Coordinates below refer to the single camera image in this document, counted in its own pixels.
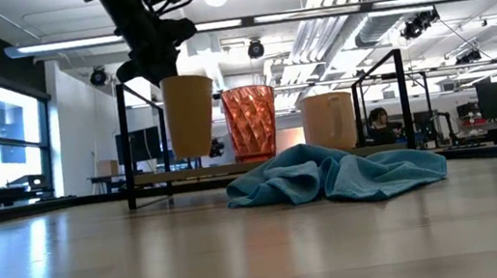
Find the yellow plastic cup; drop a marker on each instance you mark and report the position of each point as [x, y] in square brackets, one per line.
[189, 118]

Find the pink faceted plastic tumbler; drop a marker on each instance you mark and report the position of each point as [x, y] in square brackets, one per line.
[250, 119]

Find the black background robot arm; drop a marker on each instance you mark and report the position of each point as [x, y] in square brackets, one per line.
[444, 126]

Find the long ceiling light bar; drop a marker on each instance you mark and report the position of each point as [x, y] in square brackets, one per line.
[69, 44]

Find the cardboard box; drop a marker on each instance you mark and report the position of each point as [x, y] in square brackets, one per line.
[107, 168]

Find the background office desk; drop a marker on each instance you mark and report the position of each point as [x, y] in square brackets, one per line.
[103, 179]

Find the black desktop device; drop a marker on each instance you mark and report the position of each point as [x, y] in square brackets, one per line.
[28, 181]

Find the blue microfibre cloth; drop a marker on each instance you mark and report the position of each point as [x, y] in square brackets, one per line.
[356, 177]

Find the person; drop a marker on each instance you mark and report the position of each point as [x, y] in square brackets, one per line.
[381, 127]

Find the black dome ceiling camera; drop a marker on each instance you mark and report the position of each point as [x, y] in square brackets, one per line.
[98, 76]
[256, 49]

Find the black frame wooden shelf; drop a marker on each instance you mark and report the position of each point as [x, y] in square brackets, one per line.
[125, 146]

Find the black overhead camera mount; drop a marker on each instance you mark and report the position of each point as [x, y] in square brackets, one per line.
[468, 57]
[417, 23]

